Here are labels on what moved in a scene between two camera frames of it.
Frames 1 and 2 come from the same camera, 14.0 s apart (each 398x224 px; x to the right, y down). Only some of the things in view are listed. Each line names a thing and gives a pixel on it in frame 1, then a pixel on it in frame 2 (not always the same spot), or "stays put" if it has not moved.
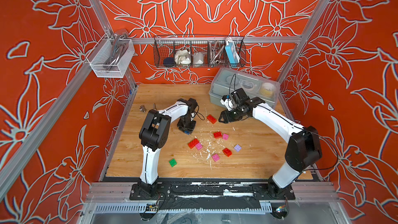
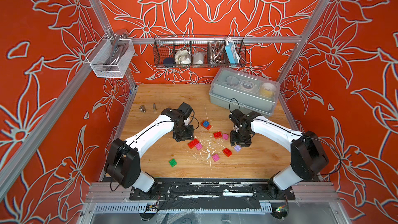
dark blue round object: (169, 61) stays put
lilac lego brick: (237, 148) stays put
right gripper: (226, 117) -> (244, 143)
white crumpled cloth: (183, 57) stays put
